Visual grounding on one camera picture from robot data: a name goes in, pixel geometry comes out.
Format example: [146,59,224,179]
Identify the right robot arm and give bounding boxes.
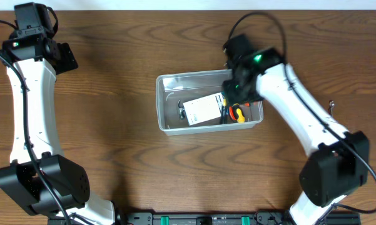
[223,47,369,224]

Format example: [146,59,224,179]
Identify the red handled pliers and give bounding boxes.
[228,102,250,123]

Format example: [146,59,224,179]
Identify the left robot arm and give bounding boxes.
[0,25,118,224]

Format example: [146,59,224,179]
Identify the small claw hammer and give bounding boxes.
[178,100,186,120]

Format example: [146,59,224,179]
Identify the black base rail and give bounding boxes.
[47,211,362,225]

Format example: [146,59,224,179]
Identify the blue white cardboard box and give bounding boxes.
[183,92,224,126]

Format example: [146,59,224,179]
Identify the thin yellow black screwdriver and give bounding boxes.
[220,99,227,124]

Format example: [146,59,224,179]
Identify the clear plastic container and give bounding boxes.
[156,69,263,136]

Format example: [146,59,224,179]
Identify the black cable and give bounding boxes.
[0,18,82,225]
[226,11,376,225]

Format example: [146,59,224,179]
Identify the right black cable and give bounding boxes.
[226,11,376,225]

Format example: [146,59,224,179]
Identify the silver wrench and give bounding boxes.
[328,100,335,116]

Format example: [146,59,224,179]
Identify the stubby yellow black screwdriver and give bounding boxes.
[230,104,245,123]

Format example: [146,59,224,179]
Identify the left black cable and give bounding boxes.
[0,18,82,225]

